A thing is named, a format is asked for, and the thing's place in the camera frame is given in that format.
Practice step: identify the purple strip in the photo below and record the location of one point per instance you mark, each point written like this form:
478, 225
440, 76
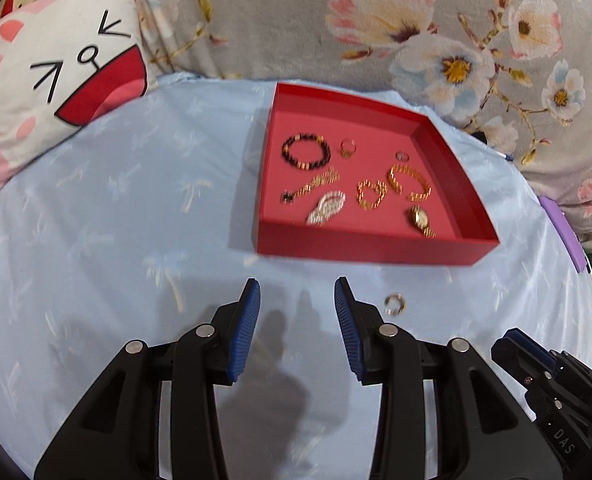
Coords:
566, 232

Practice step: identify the gold wristwatch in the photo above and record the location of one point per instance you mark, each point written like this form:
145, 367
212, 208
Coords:
418, 216

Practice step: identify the red cardboard box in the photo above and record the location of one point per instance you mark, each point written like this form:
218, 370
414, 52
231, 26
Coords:
371, 245

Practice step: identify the cat face pillow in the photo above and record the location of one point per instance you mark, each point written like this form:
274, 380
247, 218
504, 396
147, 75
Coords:
55, 85

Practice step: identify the grey floral blanket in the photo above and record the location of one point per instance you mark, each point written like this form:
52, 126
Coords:
286, 15

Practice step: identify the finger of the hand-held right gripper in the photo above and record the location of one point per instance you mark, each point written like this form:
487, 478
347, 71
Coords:
506, 355
531, 342

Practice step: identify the two-tone hoop earring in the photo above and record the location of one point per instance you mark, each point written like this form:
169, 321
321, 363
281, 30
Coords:
397, 155

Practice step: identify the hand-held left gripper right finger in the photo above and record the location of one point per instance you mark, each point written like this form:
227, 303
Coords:
348, 330

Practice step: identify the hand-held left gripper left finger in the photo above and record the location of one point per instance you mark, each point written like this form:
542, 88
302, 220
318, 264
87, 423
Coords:
243, 330

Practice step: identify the gold braided bangle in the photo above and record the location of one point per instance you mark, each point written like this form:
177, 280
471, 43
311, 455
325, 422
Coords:
396, 180

